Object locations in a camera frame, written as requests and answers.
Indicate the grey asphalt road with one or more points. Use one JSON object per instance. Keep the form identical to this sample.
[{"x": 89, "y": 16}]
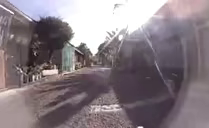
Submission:
[{"x": 92, "y": 96}]

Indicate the dark broad tree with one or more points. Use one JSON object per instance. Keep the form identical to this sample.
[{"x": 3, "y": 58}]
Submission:
[{"x": 52, "y": 33}]

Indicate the green building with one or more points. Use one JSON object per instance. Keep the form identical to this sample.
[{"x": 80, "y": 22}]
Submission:
[{"x": 68, "y": 58}]

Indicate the white low planter wall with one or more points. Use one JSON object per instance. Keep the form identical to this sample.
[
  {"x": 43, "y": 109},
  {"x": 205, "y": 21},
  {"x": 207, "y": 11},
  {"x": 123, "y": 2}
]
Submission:
[{"x": 50, "y": 72}]

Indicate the brown building with gate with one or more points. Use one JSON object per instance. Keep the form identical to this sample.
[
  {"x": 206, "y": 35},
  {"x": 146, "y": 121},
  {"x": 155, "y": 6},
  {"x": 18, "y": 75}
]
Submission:
[{"x": 12, "y": 40}]

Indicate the low fence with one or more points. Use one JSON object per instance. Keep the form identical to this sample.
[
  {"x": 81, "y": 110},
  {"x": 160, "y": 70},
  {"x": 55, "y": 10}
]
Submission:
[{"x": 24, "y": 78}]

